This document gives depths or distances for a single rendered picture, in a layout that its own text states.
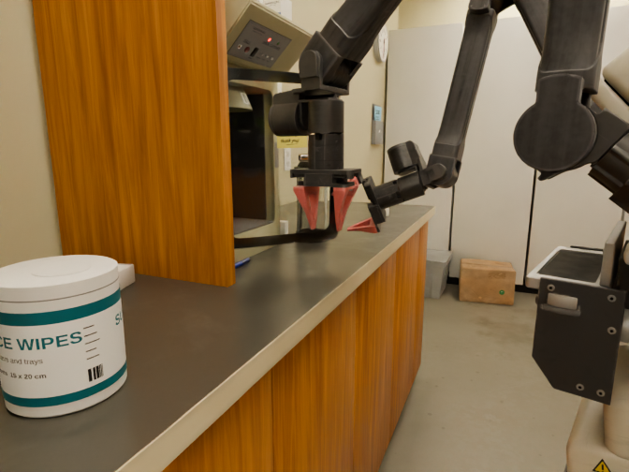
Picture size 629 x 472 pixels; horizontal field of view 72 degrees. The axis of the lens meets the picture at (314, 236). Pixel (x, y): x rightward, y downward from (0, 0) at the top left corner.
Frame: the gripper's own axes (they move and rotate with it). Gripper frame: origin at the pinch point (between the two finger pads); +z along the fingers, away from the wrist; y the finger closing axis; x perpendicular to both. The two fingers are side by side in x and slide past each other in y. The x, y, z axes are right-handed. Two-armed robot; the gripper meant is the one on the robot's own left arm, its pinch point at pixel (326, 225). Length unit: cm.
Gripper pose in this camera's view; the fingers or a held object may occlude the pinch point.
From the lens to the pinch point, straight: 71.7
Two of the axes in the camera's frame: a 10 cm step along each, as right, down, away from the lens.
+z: 0.1, 9.8, 2.0
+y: -9.2, -0.7, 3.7
